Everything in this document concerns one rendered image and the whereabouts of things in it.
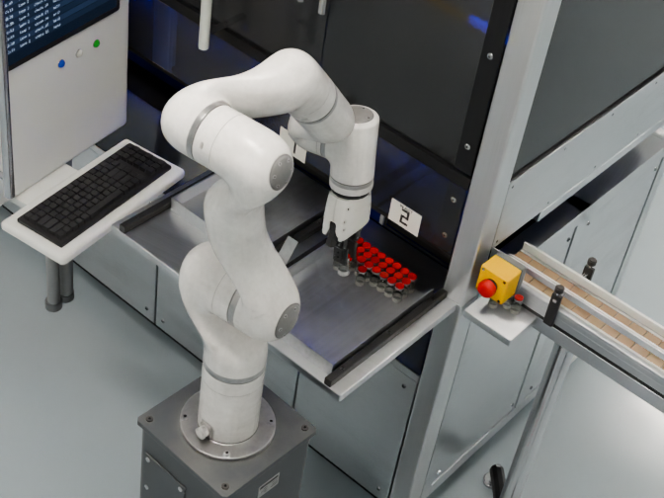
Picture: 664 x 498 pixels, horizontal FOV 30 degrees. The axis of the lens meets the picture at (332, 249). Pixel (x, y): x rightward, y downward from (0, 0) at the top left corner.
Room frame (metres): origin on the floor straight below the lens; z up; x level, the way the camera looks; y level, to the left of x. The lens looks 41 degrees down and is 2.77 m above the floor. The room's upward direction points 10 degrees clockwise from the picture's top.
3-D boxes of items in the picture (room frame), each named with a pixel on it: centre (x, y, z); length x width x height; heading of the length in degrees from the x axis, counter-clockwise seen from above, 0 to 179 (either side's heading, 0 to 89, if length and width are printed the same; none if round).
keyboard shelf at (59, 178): (2.30, 0.62, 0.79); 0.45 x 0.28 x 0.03; 153
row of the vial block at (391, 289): (2.06, -0.10, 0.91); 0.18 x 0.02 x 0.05; 55
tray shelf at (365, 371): (2.10, 0.08, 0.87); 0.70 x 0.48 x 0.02; 55
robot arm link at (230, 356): (1.61, 0.17, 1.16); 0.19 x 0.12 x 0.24; 60
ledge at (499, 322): (2.04, -0.41, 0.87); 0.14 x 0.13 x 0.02; 145
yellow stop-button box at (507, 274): (2.01, -0.37, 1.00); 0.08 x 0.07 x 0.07; 145
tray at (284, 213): (2.25, 0.18, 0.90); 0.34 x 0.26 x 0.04; 145
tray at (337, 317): (1.97, -0.03, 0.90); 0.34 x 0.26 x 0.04; 145
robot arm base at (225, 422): (1.60, 0.15, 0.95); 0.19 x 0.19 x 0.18
